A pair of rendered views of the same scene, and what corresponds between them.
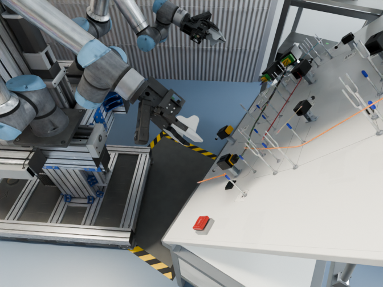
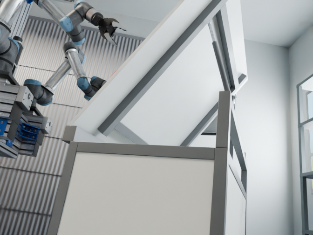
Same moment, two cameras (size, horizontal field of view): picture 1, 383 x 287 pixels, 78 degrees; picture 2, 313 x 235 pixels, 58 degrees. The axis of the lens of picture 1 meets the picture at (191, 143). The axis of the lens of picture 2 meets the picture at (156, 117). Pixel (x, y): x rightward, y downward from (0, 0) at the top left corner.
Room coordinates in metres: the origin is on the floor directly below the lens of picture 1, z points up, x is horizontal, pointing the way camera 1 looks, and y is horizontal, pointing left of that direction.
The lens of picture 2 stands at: (-0.79, -0.06, 0.56)
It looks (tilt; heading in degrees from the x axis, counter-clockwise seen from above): 20 degrees up; 351
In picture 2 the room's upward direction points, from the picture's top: 8 degrees clockwise
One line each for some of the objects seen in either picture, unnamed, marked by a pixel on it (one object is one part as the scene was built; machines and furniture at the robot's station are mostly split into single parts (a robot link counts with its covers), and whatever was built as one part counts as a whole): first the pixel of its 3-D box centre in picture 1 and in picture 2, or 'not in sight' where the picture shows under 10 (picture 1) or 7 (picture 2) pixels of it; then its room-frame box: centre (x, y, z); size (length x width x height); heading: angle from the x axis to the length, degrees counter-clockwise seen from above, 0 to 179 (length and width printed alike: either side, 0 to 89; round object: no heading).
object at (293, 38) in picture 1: (306, 51); not in sight; (1.50, -0.77, 1.09); 0.35 x 0.33 x 0.07; 149
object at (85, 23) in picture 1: (81, 34); (31, 88); (1.23, 0.58, 1.33); 0.13 x 0.12 x 0.14; 158
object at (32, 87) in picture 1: (30, 94); (5, 50); (0.73, 0.61, 1.33); 0.13 x 0.12 x 0.14; 170
